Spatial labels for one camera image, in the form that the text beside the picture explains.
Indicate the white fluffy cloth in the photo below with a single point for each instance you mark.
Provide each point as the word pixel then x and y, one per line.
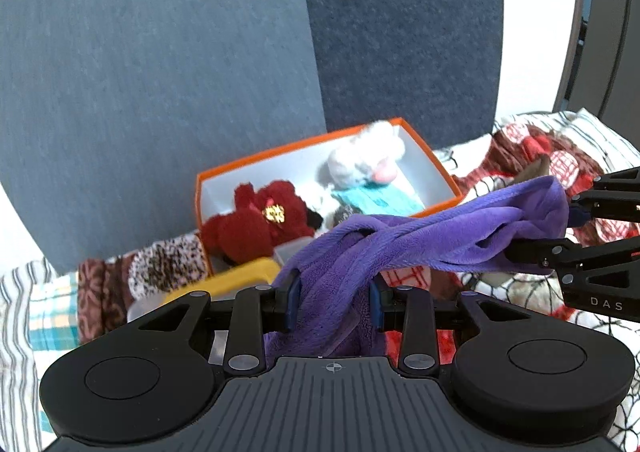
pixel 370 157

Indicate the dark blue sofa cushion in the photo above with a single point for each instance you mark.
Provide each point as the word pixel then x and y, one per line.
pixel 434 63

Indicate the black white speckled pouch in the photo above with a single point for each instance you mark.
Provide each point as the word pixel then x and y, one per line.
pixel 166 266

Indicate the patterned patchwork bedsheet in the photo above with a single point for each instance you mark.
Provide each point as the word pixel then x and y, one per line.
pixel 44 315

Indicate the blue surgical face mask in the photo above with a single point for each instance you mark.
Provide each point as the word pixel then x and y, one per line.
pixel 374 199

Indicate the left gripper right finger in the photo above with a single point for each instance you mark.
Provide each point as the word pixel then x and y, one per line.
pixel 410 311

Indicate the clear plastic storage container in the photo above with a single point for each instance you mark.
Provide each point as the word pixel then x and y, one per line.
pixel 220 309

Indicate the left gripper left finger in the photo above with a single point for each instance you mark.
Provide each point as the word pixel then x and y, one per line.
pixel 257 311

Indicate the red plush flower toy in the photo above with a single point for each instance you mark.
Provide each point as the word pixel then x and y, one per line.
pixel 261 220

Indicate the purple microfibre cloth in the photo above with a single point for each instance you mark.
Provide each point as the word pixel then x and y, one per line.
pixel 336 269

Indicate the dark door frame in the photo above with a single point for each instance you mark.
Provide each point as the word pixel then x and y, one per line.
pixel 601 70

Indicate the orange cardboard box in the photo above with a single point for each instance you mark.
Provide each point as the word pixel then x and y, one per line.
pixel 305 164

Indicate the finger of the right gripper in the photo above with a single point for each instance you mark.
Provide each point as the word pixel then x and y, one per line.
pixel 564 256
pixel 601 204

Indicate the grey sofa back cushion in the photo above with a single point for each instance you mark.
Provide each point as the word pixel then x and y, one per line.
pixel 110 108

